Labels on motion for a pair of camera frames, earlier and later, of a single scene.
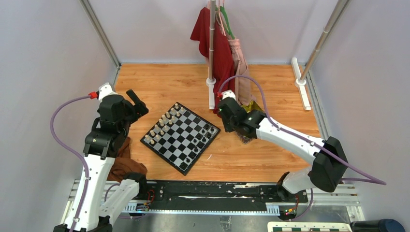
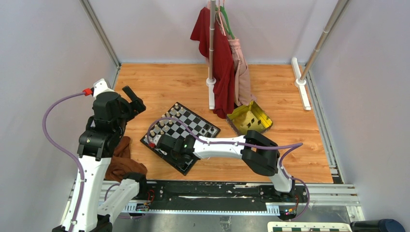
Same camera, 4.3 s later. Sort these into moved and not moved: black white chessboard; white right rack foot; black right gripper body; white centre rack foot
Moved: black right gripper body
Not moved: white right rack foot; black white chessboard; white centre rack foot
